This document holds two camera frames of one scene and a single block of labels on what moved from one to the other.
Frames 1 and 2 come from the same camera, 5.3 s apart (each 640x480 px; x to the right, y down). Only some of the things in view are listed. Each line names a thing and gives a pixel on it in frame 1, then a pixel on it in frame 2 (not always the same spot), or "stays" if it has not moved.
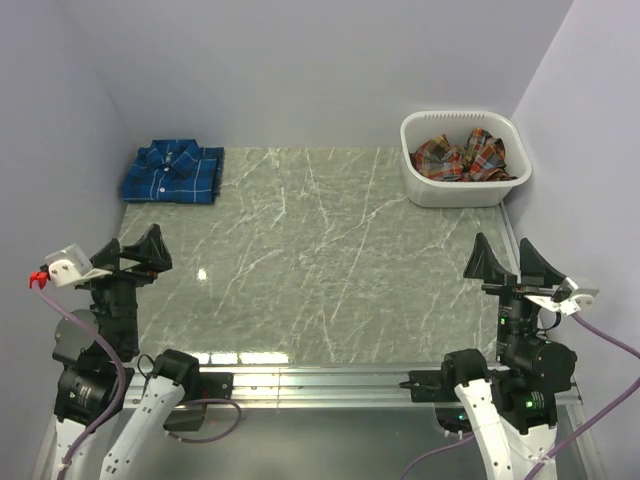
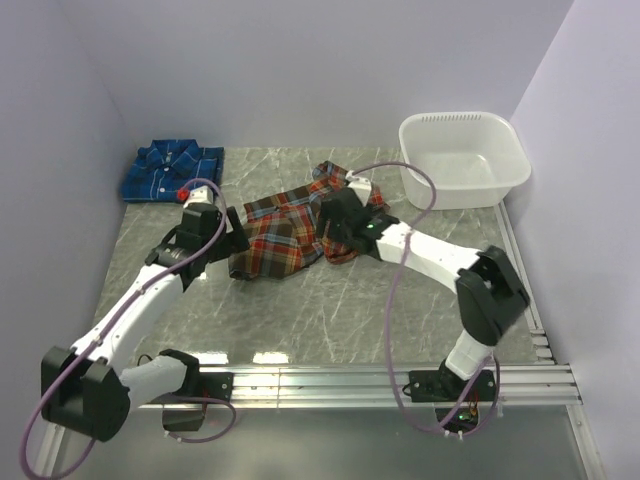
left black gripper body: x=120 y=280 → x=229 y=242
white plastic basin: x=425 y=191 stays
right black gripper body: x=508 y=293 → x=337 y=231
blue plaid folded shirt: x=176 y=171 stays
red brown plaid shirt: x=481 y=158 → x=286 y=233
